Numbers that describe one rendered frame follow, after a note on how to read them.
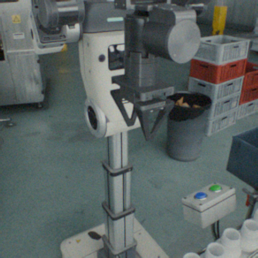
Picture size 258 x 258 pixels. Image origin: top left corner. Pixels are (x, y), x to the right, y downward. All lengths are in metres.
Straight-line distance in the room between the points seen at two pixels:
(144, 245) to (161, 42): 1.50
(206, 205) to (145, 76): 0.44
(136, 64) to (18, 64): 3.66
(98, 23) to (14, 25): 3.05
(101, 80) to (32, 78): 3.20
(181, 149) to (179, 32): 2.47
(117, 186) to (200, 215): 0.53
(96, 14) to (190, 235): 1.71
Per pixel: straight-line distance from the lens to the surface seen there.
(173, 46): 0.36
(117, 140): 1.09
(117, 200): 1.26
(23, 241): 2.23
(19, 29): 3.96
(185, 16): 0.37
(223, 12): 10.93
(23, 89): 4.15
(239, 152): 1.50
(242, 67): 3.57
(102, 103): 0.96
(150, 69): 0.44
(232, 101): 3.62
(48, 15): 0.73
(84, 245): 1.77
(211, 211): 0.79
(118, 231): 1.39
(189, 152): 2.83
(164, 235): 2.16
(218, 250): 0.64
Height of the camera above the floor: 1.63
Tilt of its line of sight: 28 degrees down
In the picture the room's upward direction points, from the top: straight up
